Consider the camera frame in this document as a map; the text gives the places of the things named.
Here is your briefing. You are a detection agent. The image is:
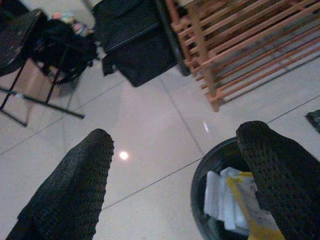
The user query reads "black folding chair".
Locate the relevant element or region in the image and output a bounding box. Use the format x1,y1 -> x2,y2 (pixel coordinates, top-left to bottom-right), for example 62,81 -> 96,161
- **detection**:
0,8 -> 86,127

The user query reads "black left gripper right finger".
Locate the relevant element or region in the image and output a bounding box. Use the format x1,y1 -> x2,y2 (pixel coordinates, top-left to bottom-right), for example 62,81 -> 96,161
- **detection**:
235,120 -> 320,240

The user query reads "small black trash wrapper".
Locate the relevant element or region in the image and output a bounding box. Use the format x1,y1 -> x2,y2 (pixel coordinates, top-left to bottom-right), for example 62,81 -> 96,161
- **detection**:
304,109 -> 320,133

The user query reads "yellow snack wrapper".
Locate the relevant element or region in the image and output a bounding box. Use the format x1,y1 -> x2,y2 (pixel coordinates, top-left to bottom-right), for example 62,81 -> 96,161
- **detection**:
226,171 -> 286,240

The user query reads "wooden slatted shoe rack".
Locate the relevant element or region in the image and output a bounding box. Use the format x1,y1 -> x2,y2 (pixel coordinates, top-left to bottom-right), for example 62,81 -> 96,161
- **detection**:
166,0 -> 320,113

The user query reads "white crumpled paper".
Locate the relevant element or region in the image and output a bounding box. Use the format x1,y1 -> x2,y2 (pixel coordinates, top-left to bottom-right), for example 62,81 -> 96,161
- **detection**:
203,166 -> 258,231

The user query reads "black trolley case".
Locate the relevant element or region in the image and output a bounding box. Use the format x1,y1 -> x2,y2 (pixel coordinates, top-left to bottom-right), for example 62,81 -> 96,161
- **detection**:
92,0 -> 181,88

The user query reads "colourful toy keychain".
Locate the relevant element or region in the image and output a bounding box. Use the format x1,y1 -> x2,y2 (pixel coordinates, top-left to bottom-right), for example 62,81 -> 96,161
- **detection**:
52,11 -> 88,36

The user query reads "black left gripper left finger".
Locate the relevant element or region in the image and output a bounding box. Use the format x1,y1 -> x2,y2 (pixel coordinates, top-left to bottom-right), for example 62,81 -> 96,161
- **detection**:
6,128 -> 115,240

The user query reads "black round rubbish bin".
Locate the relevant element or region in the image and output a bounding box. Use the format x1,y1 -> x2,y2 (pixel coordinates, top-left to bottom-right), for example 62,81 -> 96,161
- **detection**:
190,136 -> 276,240

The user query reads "black backpack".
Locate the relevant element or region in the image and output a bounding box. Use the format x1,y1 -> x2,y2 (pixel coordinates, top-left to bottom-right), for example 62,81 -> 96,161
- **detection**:
32,18 -> 98,83

